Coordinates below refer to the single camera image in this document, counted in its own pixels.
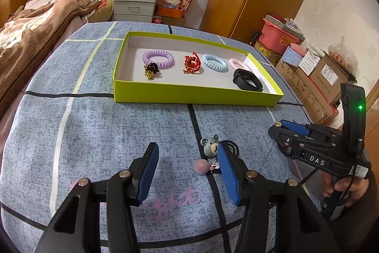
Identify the orange box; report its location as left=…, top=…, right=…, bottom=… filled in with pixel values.
left=157, top=5, right=185, bottom=19

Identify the brown cardboard box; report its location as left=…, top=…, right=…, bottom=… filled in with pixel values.
left=309, top=54, right=356, bottom=105

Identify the long printed cardboard box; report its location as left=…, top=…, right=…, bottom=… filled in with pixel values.
left=275, top=60, right=339, bottom=126

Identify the grey drawer nightstand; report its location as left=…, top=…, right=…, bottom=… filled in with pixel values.
left=112, top=0, right=160, bottom=24

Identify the brown blanket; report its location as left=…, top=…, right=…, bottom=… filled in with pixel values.
left=0, top=0, right=95, bottom=120

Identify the pink plastic bucket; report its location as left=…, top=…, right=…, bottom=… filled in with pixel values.
left=261, top=19, right=299, bottom=53

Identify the crumpled plastic bag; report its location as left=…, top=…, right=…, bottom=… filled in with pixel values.
left=327, top=37, right=359, bottom=76

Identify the pink spiral hair tie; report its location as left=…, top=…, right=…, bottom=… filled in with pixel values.
left=229, top=58, right=251, bottom=71

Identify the white labelled box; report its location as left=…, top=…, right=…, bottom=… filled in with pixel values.
left=298, top=50, right=322, bottom=76

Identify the red beaded cord bracelet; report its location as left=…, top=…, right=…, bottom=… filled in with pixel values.
left=278, top=140, right=297, bottom=159

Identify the pink ball charm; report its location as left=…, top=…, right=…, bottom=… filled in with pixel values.
left=194, top=160, right=209, bottom=174

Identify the purple spiral hair tie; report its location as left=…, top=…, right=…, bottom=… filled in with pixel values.
left=142, top=50, right=175, bottom=70

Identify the red knotted cord bracelet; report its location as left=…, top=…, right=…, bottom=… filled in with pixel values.
left=183, top=52, right=203, bottom=75

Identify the yellow-green cardboard box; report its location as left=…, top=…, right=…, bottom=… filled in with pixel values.
left=113, top=31, right=284, bottom=107

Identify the blue checked cloth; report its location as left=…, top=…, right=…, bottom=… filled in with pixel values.
left=0, top=21, right=326, bottom=253

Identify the person's right hand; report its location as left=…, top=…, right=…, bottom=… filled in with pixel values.
left=323, top=173, right=370, bottom=209

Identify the grey bear charm hair tie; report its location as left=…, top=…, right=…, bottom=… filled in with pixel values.
left=200, top=135, right=240, bottom=163

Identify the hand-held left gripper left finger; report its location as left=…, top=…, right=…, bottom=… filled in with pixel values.
left=32, top=142, right=160, bottom=253

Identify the black and gold charm bracelet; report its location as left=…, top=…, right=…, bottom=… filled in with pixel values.
left=144, top=62, right=162, bottom=80

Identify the striped flat box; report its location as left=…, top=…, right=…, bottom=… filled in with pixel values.
left=265, top=14, right=305, bottom=41

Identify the black smart band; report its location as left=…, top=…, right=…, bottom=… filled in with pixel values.
left=233, top=69, right=264, bottom=92

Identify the yellow patterned box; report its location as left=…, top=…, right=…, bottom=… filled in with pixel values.
left=254, top=40, right=282, bottom=67

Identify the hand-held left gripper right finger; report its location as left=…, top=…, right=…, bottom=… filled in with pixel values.
left=217, top=140, right=339, bottom=253

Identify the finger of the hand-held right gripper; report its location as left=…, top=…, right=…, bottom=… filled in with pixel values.
left=280, top=120, right=311, bottom=135
left=268, top=122, right=297, bottom=150

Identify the light blue spiral hair tie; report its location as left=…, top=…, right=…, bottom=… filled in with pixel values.
left=202, top=53, right=230, bottom=73

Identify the pale blue lidded box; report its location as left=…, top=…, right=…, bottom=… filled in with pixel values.
left=280, top=44, right=307, bottom=65

